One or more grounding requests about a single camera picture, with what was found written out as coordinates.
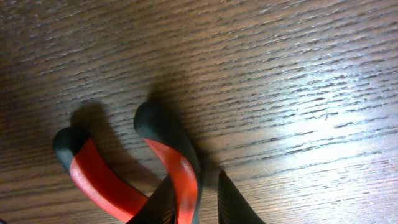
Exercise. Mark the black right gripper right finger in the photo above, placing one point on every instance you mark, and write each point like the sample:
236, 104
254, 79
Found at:
232, 206

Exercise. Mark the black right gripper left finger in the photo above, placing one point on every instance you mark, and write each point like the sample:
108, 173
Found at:
160, 207

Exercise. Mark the red black cutting pliers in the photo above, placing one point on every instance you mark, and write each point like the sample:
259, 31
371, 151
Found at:
79, 156

